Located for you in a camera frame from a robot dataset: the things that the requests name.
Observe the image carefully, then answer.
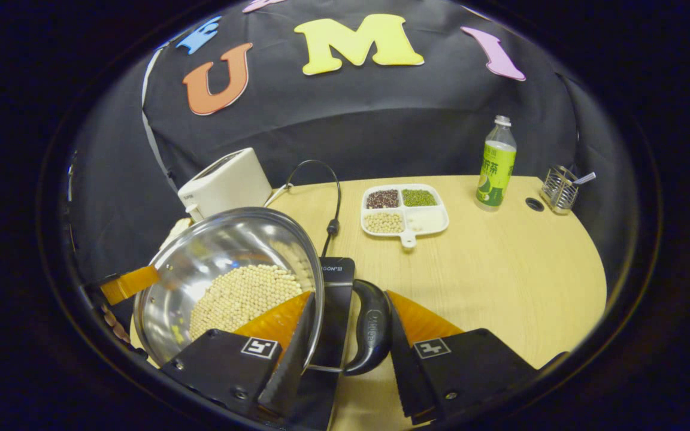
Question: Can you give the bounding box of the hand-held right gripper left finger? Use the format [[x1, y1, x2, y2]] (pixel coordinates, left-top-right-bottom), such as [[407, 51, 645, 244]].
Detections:
[[161, 292, 317, 423]]

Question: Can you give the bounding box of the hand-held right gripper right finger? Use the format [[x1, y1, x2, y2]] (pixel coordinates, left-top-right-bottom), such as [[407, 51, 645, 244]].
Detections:
[[384, 290, 540, 420]]

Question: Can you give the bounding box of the black induction cooktop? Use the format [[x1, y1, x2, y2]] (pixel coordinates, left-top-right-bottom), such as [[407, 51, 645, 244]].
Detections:
[[285, 257, 356, 431]]

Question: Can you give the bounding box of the pile of soybeans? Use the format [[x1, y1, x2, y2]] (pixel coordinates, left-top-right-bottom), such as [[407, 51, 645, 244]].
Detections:
[[188, 264, 304, 341]]

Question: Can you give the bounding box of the steel pot with black handle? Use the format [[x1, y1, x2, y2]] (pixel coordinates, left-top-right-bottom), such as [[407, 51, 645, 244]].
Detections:
[[134, 207, 392, 377]]

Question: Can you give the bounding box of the small plate with sandwich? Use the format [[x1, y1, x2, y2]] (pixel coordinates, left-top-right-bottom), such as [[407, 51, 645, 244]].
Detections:
[[161, 217, 193, 249]]

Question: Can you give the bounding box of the white toaster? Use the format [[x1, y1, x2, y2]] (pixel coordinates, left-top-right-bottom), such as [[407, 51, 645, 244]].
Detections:
[[177, 148, 273, 222]]

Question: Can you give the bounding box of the white divided bean tray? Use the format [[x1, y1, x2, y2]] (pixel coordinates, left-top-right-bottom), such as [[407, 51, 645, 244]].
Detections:
[[361, 184, 450, 249]]

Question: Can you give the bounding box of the green label drink bottle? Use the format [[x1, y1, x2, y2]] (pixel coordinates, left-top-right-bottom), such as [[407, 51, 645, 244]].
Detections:
[[475, 116, 518, 212]]

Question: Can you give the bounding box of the black power cable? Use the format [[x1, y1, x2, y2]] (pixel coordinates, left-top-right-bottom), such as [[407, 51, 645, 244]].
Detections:
[[285, 159, 343, 259]]

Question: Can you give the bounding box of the white toaster cable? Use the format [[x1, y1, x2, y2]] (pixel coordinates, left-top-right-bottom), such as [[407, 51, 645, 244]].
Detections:
[[264, 183, 292, 207]]

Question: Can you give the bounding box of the metal wire utensil holder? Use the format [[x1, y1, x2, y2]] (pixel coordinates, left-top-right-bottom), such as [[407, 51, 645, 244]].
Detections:
[[540, 165, 579, 216]]

